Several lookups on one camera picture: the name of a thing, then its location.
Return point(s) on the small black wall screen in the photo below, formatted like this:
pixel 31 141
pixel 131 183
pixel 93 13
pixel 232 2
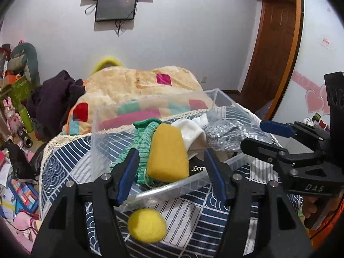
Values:
pixel 116 6

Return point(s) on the wall socket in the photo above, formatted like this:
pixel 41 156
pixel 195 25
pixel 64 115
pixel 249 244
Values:
pixel 204 79

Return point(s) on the pink heart stickers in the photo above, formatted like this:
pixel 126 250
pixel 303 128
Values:
pixel 315 100

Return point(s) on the pink wardrobe label sticker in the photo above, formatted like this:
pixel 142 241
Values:
pixel 325 42

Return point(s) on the grey patterned cloth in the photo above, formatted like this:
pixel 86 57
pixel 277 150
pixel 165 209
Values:
pixel 225 134

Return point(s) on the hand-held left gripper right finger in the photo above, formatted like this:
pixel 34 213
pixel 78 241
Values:
pixel 215 178

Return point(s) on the yellow felt ball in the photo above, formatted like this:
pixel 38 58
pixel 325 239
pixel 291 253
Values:
pixel 146 225

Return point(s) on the yellow felt sponge block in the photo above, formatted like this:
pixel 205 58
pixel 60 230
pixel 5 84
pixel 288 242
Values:
pixel 166 156

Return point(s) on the green knitted cloth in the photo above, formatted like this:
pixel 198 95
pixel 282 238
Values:
pixel 145 137

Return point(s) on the pink bunny toy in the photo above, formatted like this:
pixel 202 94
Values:
pixel 12 115

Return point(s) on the white wardrobe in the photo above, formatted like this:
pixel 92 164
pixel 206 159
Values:
pixel 317 18

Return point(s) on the green cardboard box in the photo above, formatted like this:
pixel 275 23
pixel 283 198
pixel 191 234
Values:
pixel 16 88

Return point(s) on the colourful flat box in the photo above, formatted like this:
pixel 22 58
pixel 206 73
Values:
pixel 24 194

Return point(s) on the white soft cloth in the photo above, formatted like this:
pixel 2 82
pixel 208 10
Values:
pixel 188 131

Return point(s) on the green bottle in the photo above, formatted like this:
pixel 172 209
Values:
pixel 26 119

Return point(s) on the beige plush blanket coloured squares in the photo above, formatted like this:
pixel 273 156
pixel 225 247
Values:
pixel 121 86

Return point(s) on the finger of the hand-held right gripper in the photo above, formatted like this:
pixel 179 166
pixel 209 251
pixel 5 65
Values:
pixel 258 147
pixel 276 129

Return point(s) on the clear plastic storage bin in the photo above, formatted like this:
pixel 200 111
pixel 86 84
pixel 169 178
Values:
pixel 174 186

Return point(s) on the blue patterned bed cover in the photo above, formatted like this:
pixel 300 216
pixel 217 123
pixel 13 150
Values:
pixel 67 161

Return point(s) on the pink soft item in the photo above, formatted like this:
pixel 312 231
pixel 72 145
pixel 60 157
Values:
pixel 24 225

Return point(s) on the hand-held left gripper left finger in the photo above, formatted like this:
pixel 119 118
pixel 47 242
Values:
pixel 128 178

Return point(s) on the grey green plush toy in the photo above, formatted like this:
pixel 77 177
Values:
pixel 28 56

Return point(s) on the black flashlight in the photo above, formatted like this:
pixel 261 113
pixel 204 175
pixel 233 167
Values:
pixel 24 137

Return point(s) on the dark purple clothing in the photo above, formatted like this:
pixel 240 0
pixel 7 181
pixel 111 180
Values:
pixel 53 99

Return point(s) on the black plastic bag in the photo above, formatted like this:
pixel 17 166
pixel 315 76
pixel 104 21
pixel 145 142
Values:
pixel 20 161

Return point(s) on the brown wooden door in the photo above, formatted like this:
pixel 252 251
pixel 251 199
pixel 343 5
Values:
pixel 274 45

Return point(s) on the person's right hand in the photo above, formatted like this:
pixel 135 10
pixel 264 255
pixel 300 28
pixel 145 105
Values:
pixel 309 207

